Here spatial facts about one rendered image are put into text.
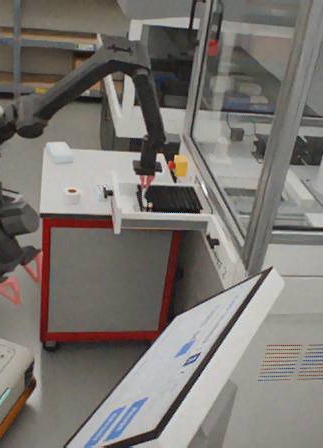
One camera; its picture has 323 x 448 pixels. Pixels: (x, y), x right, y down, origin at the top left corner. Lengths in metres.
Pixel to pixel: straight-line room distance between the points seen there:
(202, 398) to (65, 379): 1.67
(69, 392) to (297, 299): 1.16
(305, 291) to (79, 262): 0.99
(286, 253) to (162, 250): 0.82
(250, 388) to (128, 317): 0.77
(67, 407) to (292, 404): 0.92
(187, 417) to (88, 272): 1.53
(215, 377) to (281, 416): 1.19
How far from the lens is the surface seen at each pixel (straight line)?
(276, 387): 1.99
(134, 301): 2.45
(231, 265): 1.69
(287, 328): 1.81
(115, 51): 1.46
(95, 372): 2.56
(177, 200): 2.03
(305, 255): 1.64
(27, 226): 1.24
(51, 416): 2.40
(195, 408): 0.88
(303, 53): 1.37
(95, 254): 2.28
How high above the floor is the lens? 1.83
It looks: 29 degrees down
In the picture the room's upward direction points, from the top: 8 degrees clockwise
